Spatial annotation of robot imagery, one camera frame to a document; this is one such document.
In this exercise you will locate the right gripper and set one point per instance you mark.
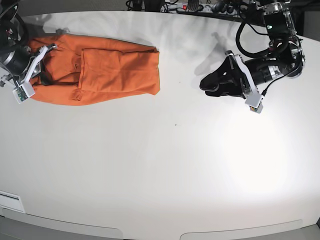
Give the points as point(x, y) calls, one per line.
point(23, 65)

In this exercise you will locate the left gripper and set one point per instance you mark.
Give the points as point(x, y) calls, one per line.
point(238, 78)

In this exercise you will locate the orange T-shirt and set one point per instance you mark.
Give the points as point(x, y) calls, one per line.
point(86, 70)

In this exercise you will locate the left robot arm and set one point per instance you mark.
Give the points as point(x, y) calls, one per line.
point(283, 57)

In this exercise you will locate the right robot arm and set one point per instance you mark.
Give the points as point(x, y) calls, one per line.
point(13, 31)

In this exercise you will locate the white power strip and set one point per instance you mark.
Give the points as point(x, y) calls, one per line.
point(192, 7)

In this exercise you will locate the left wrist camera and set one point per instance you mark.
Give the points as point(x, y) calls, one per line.
point(254, 101)

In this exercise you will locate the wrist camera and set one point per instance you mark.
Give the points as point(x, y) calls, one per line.
point(254, 101)
point(23, 92)

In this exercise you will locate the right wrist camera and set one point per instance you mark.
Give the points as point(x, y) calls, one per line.
point(23, 92)

